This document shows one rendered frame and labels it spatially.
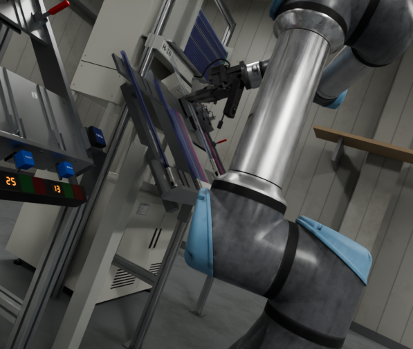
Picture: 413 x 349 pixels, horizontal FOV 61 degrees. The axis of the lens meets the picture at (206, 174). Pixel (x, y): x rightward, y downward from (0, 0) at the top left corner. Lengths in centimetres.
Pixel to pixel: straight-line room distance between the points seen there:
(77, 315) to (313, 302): 91
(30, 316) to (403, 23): 99
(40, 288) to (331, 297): 71
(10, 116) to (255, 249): 54
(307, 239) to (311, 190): 329
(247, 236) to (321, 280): 11
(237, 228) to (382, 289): 334
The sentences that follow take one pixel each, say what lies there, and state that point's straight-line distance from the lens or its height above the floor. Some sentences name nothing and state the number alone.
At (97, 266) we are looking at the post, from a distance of 122.
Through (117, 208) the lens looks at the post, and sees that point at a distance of 118.
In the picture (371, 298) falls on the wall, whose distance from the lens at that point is 378.
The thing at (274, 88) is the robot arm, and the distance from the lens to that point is 54.
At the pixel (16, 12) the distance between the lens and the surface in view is 109.
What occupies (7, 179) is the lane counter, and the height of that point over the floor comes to 66.
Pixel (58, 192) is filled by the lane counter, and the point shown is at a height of 65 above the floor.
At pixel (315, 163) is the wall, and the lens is 383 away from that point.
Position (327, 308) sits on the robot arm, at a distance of 51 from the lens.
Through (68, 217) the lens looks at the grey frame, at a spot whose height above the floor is 58.
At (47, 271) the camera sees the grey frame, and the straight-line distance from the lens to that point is 98.
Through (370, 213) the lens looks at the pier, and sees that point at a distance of 352.
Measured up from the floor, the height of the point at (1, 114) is 76.
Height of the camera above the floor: 78
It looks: 2 degrees up
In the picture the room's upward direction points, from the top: 21 degrees clockwise
